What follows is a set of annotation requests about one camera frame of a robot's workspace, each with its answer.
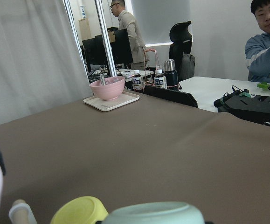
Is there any mint green cup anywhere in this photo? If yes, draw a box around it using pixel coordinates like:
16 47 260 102
102 202 205 224

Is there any yellow cup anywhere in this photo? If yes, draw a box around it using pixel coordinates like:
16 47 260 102
50 196 108 224

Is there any pink bowl with ice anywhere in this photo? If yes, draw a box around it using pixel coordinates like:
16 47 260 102
90 76 125 100

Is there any black monitor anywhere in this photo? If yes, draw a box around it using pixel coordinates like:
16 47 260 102
82 28 134 70

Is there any cream tray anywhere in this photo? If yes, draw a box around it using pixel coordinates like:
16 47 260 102
83 91 140 112

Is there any drink bottle upper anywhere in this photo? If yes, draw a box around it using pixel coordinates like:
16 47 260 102
132 70 145 91

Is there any drink bottle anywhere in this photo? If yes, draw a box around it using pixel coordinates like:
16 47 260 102
154 69 167 89
132 70 145 91

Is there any standing man in beige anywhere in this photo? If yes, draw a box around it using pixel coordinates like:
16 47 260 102
110 0 148 70

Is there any drink bottle lower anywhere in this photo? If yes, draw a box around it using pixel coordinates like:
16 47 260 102
154 69 167 89

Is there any dark thermos flask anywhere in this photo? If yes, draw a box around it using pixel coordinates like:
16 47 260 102
164 59 179 91

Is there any black flat case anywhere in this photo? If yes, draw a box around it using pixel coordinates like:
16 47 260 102
143 85 198 108

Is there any black office chair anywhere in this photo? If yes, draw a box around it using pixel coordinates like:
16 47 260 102
169 21 195 82

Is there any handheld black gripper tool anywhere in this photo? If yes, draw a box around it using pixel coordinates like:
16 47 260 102
221 85 251 100

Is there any black headset stand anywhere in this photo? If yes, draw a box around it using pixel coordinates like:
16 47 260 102
214 94 270 126

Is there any seated man in blue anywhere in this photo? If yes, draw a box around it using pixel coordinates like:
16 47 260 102
245 0 270 83

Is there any steel scoop handle in bowl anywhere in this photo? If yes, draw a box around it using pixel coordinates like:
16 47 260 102
99 74 106 86

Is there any aluminium frame column left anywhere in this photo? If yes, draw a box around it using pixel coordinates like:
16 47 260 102
63 0 117 77

